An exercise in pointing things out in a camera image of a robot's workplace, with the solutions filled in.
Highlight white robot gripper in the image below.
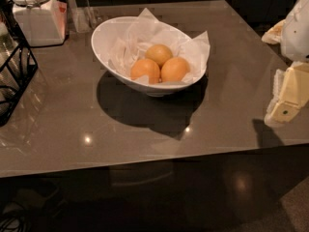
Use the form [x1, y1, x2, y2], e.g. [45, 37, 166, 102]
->
[262, 0, 309, 128]

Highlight orange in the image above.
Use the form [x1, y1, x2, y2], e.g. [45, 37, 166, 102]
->
[130, 59, 160, 84]
[145, 44, 173, 67]
[161, 57, 190, 82]

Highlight white oval ceramic bowl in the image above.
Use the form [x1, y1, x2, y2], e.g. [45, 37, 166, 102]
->
[91, 15, 211, 97]

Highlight white tissue paper liner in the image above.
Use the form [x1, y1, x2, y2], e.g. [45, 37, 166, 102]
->
[109, 9, 211, 86]

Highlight clear glass vase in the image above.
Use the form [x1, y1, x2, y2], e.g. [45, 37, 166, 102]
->
[67, 0, 97, 33]

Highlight black wire rack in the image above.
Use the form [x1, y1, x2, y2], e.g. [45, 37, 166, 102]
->
[0, 0, 38, 126]

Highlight black cables on floor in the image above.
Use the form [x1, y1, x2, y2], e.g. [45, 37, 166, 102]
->
[0, 206, 33, 232]

